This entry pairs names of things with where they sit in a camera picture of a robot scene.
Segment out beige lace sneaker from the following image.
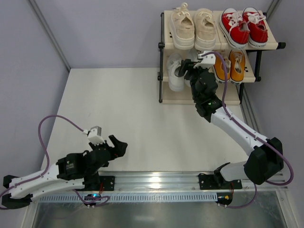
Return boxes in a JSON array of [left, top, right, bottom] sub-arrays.
[[193, 8, 217, 51], [169, 2, 195, 50]]

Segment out red canvas sneaker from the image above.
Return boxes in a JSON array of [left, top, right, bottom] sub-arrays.
[[219, 8, 250, 49], [242, 7, 268, 48]]

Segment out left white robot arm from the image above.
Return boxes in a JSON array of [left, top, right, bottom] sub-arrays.
[[0, 135, 128, 209]]

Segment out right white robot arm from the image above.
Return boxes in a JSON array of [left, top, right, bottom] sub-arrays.
[[179, 59, 284, 185]]

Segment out beige three-tier shoe shelf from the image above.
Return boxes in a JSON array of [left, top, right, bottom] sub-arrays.
[[158, 10, 286, 105]]

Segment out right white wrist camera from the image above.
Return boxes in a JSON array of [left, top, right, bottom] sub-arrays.
[[194, 51, 216, 69]]

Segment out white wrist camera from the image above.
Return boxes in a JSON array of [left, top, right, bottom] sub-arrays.
[[82, 126, 105, 145], [194, 51, 216, 69]]

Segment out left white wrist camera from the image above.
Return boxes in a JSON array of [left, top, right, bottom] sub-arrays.
[[82, 126, 105, 145]]

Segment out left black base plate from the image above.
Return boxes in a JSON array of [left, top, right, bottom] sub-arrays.
[[94, 176, 115, 191]]

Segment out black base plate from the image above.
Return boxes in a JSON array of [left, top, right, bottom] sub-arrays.
[[198, 173, 242, 190], [94, 176, 115, 191]]

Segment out aluminium mounting rail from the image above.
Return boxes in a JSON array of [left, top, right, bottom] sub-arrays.
[[99, 171, 288, 192]]

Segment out slotted cable duct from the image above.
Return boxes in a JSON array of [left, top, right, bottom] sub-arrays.
[[39, 192, 218, 203]]

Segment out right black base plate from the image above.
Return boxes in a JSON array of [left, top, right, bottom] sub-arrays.
[[198, 173, 242, 190]]

